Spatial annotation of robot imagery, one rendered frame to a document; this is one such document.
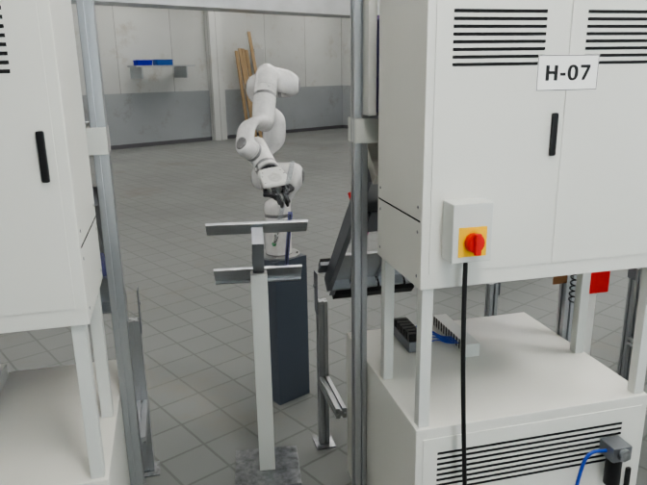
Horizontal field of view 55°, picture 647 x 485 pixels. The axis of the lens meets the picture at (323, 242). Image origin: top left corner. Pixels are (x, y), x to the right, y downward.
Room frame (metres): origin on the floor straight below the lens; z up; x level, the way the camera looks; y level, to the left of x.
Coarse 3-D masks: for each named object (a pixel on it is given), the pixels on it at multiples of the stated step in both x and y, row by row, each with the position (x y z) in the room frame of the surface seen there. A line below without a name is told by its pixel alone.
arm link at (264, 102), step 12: (264, 96) 2.45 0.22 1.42; (252, 108) 2.45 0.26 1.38; (264, 108) 2.42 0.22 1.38; (252, 120) 2.33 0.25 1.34; (264, 120) 2.37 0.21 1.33; (240, 132) 2.30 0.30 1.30; (252, 132) 2.29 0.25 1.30; (240, 144) 2.27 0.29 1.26; (252, 144) 2.27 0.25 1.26; (252, 156) 2.28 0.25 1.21
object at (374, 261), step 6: (372, 252) 2.24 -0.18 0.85; (348, 258) 2.23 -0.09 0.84; (372, 258) 2.27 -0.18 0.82; (378, 258) 2.28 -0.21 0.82; (342, 264) 2.26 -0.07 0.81; (348, 264) 2.26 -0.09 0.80; (372, 264) 2.30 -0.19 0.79; (378, 264) 2.31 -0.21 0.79; (342, 270) 2.29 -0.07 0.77; (348, 270) 2.30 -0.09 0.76; (372, 270) 2.34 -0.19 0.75; (378, 270) 2.35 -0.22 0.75; (396, 270) 2.38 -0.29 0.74; (342, 276) 2.33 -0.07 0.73; (348, 276) 2.34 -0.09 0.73
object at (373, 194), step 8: (376, 184) 1.92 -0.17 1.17; (368, 192) 1.95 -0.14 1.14; (376, 192) 1.96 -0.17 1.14; (368, 200) 1.98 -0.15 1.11; (376, 200) 1.99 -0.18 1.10; (368, 208) 2.01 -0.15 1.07; (376, 208) 2.02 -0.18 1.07; (368, 216) 2.02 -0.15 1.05; (376, 216) 1.98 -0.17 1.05; (368, 224) 2.01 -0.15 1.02; (376, 224) 2.02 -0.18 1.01
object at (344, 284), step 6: (372, 276) 2.38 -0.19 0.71; (378, 276) 2.38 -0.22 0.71; (396, 276) 2.39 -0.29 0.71; (336, 282) 2.33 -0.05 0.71; (342, 282) 2.34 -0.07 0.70; (348, 282) 2.34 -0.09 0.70; (372, 282) 2.36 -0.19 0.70; (378, 282) 2.37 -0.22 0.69; (396, 282) 2.37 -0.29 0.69; (402, 282) 2.38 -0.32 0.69; (408, 282) 2.39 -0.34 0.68; (336, 288) 2.31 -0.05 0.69; (342, 288) 2.32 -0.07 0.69; (348, 288) 2.32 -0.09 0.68
